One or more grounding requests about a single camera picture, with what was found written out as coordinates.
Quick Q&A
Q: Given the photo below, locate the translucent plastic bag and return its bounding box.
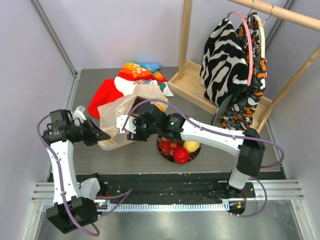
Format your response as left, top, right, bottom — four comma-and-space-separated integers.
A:
97, 84, 168, 151

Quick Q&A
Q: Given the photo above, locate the fake red apple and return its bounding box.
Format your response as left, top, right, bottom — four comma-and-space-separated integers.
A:
172, 146, 190, 164

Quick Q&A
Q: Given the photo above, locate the fake yellow lemon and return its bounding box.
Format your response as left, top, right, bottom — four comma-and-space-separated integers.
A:
183, 141, 200, 153

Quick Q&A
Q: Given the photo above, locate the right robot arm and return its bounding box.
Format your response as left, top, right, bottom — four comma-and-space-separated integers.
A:
116, 102, 265, 198

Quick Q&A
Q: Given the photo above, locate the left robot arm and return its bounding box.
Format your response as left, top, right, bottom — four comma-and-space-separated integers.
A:
39, 106, 111, 234

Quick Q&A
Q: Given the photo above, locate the black rimmed beige plate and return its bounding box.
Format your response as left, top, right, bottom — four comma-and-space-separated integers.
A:
157, 136, 201, 164

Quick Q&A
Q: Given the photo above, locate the colourful rainbow cartoon shirt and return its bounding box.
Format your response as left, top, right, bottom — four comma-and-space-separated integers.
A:
88, 62, 174, 119

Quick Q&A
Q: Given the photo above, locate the wooden clothes rack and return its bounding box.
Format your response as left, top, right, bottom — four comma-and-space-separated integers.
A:
168, 0, 320, 131

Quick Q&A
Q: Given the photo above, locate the black orange patterned garment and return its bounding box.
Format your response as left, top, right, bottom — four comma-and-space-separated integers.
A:
217, 12, 267, 131

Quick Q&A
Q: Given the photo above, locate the black white zebra garment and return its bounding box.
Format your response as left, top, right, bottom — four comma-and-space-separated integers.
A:
200, 18, 249, 107

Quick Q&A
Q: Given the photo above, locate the pink hanger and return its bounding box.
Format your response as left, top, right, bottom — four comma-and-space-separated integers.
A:
226, 10, 254, 86

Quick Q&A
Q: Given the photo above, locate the cream hanger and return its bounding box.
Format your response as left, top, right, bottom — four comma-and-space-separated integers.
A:
252, 14, 266, 58

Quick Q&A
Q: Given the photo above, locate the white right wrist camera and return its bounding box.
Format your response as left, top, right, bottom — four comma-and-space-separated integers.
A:
116, 115, 136, 134

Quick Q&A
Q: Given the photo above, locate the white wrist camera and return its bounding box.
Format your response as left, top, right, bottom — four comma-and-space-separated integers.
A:
116, 115, 136, 134
72, 105, 86, 126

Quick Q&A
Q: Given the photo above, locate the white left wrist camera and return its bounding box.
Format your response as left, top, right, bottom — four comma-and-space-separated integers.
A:
72, 105, 86, 126

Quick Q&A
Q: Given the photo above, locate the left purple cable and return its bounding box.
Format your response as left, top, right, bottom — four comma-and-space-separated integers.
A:
36, 113, 101, 238

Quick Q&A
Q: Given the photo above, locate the purple cable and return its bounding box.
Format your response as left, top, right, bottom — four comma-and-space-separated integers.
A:
36, 113, 101, 238
122, 99, 285, 218

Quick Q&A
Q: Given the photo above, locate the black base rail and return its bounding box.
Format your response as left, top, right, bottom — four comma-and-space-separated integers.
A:
74, 172, 256, 205

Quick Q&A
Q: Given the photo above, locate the white slotted cable duct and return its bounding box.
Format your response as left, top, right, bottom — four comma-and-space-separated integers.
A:
100, 202, 230, 212

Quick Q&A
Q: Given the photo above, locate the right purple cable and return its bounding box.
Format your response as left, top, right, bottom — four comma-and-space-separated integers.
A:
122, 99, 285, 218

